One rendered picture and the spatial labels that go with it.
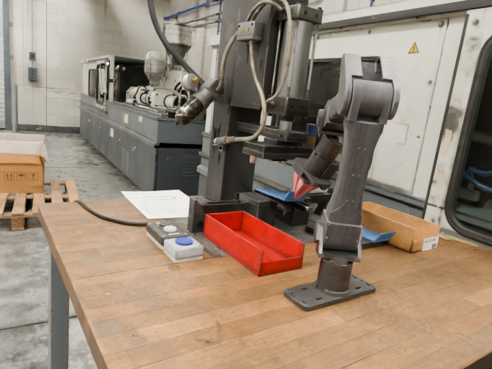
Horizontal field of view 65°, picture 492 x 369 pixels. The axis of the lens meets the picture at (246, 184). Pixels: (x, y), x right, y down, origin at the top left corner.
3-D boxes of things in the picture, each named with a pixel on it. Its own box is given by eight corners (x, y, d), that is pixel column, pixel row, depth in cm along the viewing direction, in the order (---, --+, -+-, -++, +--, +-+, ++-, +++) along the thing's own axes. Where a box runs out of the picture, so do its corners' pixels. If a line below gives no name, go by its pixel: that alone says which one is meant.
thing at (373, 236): (378, 244, 103) (381, 233, 102) (335, 225, 115) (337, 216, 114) (394, 241, 107) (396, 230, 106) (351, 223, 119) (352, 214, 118)
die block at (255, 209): (255, 230, 108) (258, 205, 107) (236, 220, 116) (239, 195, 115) (307, 225, 120) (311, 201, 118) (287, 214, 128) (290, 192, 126)
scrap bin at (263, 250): (258, 277, 80) (262, 250, 79) (203, 236, 100) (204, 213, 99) (302, 269, 87) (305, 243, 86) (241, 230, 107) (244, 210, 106)
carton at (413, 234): (410, 256, 105) (416, 229, 103) (340, 226, 125) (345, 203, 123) (435, 250, 112) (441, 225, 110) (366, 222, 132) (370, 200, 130)
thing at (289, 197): (288, 202, 103) (289, 191, 103) (255, 189, 115) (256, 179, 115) (307, 203, 107) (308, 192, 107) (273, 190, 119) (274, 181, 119)
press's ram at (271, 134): (263, 170, 103) (277, 55, 97) (215, 153, 124) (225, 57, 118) (312, 170, 114) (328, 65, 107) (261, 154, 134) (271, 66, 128)
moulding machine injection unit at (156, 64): (116, 102, 615) (119, 18, 588) (167, 107, 658) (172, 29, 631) (170, 118, 404) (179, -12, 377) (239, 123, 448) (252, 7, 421)
